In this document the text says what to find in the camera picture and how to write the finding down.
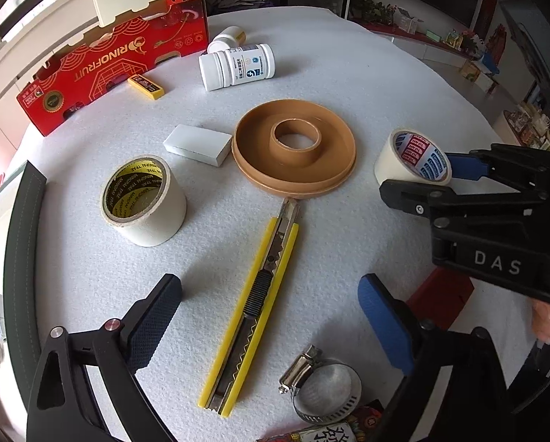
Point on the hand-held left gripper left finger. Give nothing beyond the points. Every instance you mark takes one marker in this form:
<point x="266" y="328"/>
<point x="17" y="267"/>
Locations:
<point x="153" y="327"/>

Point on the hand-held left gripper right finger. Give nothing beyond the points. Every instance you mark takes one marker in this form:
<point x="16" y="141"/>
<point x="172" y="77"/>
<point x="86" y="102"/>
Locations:
<point x="385" y="322"/>

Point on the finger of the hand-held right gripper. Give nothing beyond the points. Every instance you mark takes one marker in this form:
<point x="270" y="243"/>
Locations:
<point x="464" y="165"/>
<point x="404" y="193"/>

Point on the tape roll red-blue core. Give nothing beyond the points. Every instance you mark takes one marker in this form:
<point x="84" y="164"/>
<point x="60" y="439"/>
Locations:
<point x="390" y="161"/>

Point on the yellow utility knife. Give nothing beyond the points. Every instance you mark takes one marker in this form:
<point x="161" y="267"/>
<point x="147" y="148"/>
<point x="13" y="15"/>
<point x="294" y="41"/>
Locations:
<point x="256" y="294"/>

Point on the green-edged white tray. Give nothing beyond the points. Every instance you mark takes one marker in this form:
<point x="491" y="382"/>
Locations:
<point x="21" y="262"/>

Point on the pale rectangular block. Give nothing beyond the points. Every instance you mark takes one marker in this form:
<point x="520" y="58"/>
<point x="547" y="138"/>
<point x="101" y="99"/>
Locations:
<point x="196" y="142"/>

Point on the tape roll yellow-black core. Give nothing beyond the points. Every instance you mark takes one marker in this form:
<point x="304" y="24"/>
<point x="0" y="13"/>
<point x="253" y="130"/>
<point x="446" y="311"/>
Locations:
<point x="164" y="212"/>

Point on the green potted plant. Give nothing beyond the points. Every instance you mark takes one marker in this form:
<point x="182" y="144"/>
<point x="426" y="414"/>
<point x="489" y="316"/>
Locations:
<point x="371" y="9"/>

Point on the large white pill bottle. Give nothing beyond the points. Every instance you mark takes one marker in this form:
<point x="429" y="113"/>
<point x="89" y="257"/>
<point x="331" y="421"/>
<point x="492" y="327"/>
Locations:
<point x="238" y="66"/>

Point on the small white pill bottle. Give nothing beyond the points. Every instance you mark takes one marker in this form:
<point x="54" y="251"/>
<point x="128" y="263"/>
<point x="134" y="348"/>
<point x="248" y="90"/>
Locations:
<point x="224" y="39"/>

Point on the small yellow blade box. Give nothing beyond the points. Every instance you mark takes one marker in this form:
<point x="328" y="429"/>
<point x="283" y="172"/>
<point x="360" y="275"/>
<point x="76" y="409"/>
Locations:
<point x="146" y="86"/>

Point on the red printed cardboard box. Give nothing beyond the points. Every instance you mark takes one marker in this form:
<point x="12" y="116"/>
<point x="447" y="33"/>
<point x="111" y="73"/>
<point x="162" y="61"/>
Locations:
<point x="95" y="69"/>

